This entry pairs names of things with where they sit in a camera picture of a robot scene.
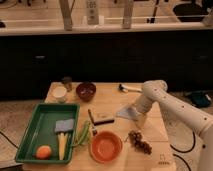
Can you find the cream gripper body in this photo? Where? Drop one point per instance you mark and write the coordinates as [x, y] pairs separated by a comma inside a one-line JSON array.
[[141, 119]]

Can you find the grey towel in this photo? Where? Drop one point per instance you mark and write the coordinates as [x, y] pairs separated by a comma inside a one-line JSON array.
[[128, 112]]

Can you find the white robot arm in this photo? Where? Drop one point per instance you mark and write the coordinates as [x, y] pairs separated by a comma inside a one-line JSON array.
[[198, 120]]

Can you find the orange red bowl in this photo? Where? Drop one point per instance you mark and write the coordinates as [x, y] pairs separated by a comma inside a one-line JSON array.
[[105, 147]]

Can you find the dark maroon bowl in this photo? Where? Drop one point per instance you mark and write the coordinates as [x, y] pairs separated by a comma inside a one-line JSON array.
[[86, 91]]

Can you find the bunch of dark grapes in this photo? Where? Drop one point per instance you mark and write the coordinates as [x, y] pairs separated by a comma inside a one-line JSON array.
[[135, 138]]

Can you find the dark rectangular block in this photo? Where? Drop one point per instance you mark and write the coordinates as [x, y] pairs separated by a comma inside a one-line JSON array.
[[100, 119]]

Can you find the small paint brush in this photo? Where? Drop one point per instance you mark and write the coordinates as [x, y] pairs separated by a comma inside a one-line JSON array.
[[94, 130]]

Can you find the green pea pod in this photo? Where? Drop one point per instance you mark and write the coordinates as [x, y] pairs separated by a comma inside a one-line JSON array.
[[82, 135]]

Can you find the yellow corn cob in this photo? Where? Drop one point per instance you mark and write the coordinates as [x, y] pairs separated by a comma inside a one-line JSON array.
[[62, 141]]

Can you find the white cup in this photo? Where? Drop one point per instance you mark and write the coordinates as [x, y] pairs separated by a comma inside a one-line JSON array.
[[59, 93]]

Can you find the green plastic tray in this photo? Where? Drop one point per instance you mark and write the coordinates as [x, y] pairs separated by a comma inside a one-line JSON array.
[[41, 131]]

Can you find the orange fruit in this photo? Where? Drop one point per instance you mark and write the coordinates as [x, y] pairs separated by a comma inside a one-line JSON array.
[[43, 152]]

